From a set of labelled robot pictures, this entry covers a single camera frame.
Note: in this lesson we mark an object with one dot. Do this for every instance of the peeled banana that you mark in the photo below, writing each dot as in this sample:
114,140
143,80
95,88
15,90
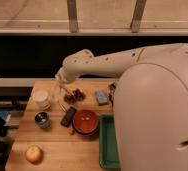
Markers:
58,94

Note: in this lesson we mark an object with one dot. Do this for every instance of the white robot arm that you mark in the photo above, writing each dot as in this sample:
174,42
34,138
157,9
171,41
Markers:
150,102

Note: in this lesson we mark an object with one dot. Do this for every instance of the white paper cup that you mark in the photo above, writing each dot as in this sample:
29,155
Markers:
41,98

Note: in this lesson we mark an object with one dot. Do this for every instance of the metal cup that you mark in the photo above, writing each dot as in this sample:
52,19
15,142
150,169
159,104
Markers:
42,120

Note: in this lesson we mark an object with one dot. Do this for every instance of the blue sponge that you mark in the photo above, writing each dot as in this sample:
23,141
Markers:
101,98

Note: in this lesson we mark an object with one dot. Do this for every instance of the bunch of dark grapes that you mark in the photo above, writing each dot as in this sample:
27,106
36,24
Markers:
75,96

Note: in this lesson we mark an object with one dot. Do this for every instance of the red bowl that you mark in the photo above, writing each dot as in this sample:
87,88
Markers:
85,122

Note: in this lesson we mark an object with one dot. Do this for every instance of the small orange object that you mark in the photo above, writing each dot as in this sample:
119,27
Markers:
71,131

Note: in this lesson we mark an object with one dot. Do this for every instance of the green tray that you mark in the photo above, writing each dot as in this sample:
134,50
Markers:
108,151

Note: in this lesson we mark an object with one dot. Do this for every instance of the yellow apple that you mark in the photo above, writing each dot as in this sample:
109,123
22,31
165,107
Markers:
34,154

